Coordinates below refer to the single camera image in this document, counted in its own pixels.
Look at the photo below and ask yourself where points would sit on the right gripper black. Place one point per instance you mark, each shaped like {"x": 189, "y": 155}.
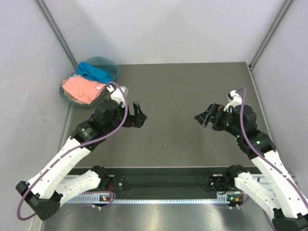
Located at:
{"x": 218, "y": 112}

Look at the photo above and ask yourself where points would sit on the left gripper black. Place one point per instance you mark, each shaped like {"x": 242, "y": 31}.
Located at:
{"x": 136, "y": 121}

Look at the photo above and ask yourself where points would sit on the pink t shirt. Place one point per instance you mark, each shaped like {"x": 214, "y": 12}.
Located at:
{"x": 93, "y": 88}

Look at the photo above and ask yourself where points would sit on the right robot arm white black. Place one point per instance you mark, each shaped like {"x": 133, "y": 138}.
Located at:
{"x": 284, "y": 204}

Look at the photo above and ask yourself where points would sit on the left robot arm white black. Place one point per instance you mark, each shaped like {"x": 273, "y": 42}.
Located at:
{"x": 46, "y": 192}

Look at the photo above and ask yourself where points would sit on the teal laundry basket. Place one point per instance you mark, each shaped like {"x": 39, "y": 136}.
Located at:
{"x": 100, "y": 63}

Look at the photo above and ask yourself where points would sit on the blue t shirt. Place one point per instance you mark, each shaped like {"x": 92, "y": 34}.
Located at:
{"x": 90, "y": 72}

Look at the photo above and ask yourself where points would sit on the beige t shirt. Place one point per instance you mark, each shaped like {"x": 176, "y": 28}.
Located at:
{"x": 75, "y": 91}

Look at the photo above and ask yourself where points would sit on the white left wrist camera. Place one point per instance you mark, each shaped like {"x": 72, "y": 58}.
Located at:
{"x": 116, "y": 95}

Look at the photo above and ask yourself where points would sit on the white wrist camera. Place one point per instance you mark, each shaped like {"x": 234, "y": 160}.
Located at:
{"x": 234, "y": 100}
{"x": 116, "y": 95}

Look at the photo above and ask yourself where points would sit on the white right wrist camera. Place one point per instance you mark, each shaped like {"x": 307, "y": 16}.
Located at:
{"x": 234, "y": 100}

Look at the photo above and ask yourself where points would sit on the aluminium rail front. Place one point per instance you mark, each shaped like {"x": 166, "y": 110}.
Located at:
{"x": 278, "y": 183}

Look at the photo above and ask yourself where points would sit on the grey slotted cable duct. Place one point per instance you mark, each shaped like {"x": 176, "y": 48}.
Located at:
{"x": 105, "y": 198}

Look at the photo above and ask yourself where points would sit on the right aluminium frame post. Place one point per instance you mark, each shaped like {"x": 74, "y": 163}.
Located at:
{"x": 275, "y": 24}

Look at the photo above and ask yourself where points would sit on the aluminium frame post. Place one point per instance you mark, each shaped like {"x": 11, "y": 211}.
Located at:
{"x": 275, "y": 24}
{"x": 57, "y": 32}

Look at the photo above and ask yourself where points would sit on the left aluminium frame post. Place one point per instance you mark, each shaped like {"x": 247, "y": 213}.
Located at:
{"x": 57, "y": 32}

